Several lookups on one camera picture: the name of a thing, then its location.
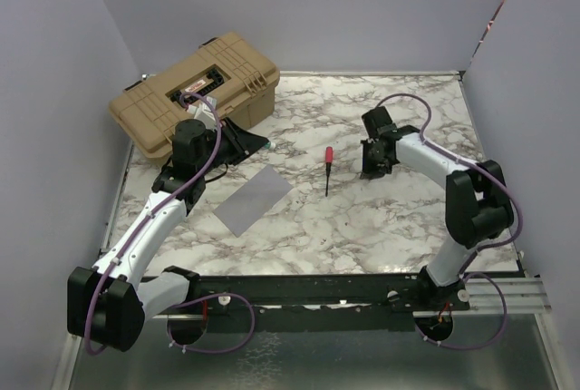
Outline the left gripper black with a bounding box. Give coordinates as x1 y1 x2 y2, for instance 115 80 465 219
198 116 268 175

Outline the grey envelope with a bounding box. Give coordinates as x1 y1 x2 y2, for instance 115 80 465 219
214 165 293 237

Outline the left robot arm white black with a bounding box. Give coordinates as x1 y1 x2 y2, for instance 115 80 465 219
67 119 269 356

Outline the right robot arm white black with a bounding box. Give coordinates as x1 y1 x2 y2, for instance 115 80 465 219
361 106 515 309

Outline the tan plastic tool case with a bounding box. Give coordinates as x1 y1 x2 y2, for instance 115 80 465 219
109 32 280 166

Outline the red handled screwdriver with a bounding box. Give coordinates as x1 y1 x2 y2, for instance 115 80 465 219
324 146 334 197

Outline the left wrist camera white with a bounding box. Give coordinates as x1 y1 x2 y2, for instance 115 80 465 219
187 100 216 130

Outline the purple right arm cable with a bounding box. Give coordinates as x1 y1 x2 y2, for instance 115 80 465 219
378 93 527 350

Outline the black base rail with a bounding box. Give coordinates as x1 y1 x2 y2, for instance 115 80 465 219
179 273 469 332

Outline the aluminium extrusion frame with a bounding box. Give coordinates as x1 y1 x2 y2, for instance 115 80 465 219
462 278 552 316

